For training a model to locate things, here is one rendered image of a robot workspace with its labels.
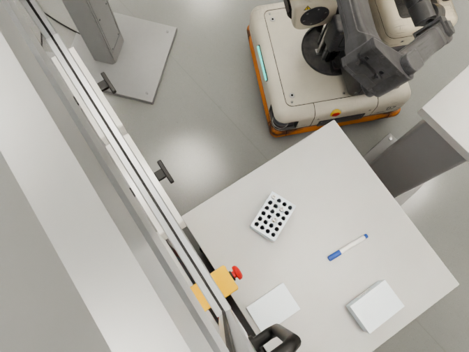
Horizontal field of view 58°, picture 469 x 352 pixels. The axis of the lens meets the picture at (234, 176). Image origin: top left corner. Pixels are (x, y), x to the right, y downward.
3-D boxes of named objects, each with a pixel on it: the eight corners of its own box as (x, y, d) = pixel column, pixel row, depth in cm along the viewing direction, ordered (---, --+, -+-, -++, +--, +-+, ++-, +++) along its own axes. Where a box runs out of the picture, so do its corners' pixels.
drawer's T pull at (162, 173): (160, 160, 116) (160, 158, 115) (174, 182, 114) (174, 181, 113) (149, 167, 115) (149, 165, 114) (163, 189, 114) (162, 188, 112)
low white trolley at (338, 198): (294, 178, 209) (334, 119, 136) (370, 286, 197) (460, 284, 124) (195, 242, 199) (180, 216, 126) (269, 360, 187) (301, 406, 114)
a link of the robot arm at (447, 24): (452, 33, 107) (421, 52, 113) (465, 33, 115) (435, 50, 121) (431, -9, 108) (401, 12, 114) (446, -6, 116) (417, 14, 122)
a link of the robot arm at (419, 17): (433, 18, 108) (412, 30, 112) (442, 19, 113) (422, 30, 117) (423, -6, 108) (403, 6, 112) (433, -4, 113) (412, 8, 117)
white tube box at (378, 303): (378, 279, 123) (384, 279, 118) (397, 305, 122) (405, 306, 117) (344, 305, 121) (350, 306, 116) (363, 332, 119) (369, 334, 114)
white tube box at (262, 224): (270, 193, 129) (272, 191, 125) (294, 208, 128) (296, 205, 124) (249, 227, 126) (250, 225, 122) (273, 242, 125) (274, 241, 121)
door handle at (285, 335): (273, 317, 63) (296, 329, 44) (284, 332, 62) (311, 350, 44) (247, 336, 62) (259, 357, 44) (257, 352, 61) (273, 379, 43)
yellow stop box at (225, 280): (225, 264, 115) (225, 262, 108) (239, 287, 114) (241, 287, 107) (209, 274, 114) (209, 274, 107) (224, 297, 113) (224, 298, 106)
